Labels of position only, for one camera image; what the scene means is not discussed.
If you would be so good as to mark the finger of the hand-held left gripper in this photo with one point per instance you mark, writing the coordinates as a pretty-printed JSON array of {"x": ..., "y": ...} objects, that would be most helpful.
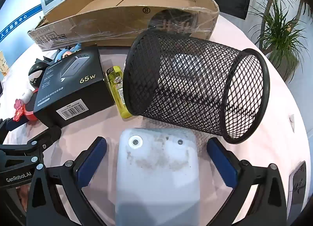
[
  {"x": 46, "y": 138},
  {"x": 11, "y": 123}
]

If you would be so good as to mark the white tablecloth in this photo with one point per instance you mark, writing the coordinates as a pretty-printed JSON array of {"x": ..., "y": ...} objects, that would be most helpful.
[{"x": 269, "y": 130}]

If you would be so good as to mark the black round figurine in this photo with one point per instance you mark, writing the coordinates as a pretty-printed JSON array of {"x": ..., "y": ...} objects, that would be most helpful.
[{"x": 35, "y": 74}]

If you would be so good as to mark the red round kitty toy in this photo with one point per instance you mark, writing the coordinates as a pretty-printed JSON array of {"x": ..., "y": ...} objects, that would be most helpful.
[{"x": 27, "y": 114}]

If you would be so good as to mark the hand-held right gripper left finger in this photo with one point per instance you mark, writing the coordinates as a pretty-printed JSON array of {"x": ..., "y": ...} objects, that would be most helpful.
[{"x": 90, "y": 164}]

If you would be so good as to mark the white plastic block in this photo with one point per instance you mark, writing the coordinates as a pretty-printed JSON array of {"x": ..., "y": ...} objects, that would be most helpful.
[{"x": 156, "y": 179}]

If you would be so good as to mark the yellow transparent lighter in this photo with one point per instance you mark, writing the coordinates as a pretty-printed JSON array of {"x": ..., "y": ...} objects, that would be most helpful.
[{"x": 120, "y": 94}]

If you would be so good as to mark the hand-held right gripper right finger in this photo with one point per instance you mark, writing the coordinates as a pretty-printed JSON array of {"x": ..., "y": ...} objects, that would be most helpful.
[{"x": 222, "y": 164}]

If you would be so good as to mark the blue cartoon figurine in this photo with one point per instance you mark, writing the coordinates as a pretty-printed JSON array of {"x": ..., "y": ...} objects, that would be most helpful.
[{"x": 64, "y": 53}]

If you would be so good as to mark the yellow wall notice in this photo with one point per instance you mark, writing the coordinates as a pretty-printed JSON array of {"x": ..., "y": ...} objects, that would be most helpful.
[{"x": 3, "y": 63}]

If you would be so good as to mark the blue wall sign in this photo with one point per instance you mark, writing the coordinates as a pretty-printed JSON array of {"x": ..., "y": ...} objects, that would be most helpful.
[{"x": 22, "y": 20}]

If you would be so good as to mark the black mesh pen holder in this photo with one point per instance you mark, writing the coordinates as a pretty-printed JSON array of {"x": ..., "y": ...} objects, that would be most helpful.
[{"x": 151, "y": 89}]

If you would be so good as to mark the bushy green potted plant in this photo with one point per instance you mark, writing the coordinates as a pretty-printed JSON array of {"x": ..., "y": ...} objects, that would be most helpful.
[{"x": 285, "y": 35}]

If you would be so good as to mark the black charger packaging box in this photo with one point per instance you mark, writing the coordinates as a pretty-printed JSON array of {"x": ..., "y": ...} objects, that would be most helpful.
[{"x": 71, "y": 86}]

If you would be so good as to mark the brown cardboard box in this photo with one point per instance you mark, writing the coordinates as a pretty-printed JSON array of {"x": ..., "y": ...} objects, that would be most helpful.
[{"x": 73, "y": 26}]

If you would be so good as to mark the tall green potted plant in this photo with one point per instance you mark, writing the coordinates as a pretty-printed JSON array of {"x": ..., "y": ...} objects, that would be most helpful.
[{"x": 267, "y": 8}]

